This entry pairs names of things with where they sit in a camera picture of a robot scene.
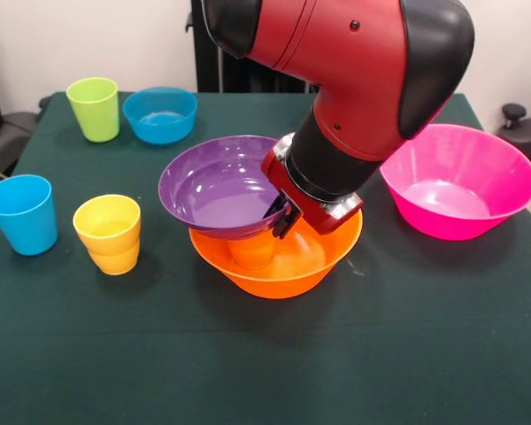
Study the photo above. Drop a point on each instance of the orange plastic cup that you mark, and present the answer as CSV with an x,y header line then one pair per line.
x,y
252,254

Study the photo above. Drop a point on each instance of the blue plastic bowl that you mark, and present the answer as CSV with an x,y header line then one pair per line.
x,y
159,128

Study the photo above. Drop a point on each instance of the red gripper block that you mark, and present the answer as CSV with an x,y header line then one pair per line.
x,y
314,212

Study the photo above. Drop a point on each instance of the black knobbed equipment stand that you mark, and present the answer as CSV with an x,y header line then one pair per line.
x,y
517,133

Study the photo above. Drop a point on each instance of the black chair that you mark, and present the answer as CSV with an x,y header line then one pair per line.
x,y
9,133

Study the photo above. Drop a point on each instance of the dark green table cloth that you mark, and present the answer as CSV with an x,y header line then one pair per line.
x,y
115,354

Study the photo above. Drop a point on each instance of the large pink plastic bowl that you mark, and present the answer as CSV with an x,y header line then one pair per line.
x,y
447,221

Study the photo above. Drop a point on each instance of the blue plastic cup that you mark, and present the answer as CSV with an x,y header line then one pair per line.
x,y
22,226

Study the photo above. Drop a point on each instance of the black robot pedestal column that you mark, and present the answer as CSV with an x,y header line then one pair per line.
x,y
248,75

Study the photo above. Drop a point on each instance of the purple plastic bowl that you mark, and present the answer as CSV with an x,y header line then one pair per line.
x,y
212,186

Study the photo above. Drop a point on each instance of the large orange plastic bowl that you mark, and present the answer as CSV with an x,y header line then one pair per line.
x,y
283,283

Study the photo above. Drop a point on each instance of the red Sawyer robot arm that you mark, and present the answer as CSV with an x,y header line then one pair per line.
x,y
358,66

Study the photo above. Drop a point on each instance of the lime green plastic cup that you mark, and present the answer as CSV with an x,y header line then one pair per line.
x,y
95,119

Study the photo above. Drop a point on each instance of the yellow plastic cup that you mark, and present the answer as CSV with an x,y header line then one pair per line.
x,y
110,252

